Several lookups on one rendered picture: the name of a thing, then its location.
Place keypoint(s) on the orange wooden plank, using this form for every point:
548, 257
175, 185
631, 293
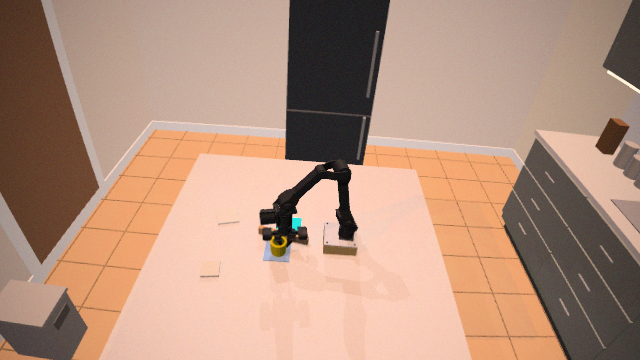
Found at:
302, 242

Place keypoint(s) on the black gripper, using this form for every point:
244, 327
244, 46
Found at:
284, 231

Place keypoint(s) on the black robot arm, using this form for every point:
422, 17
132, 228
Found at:
288, 200

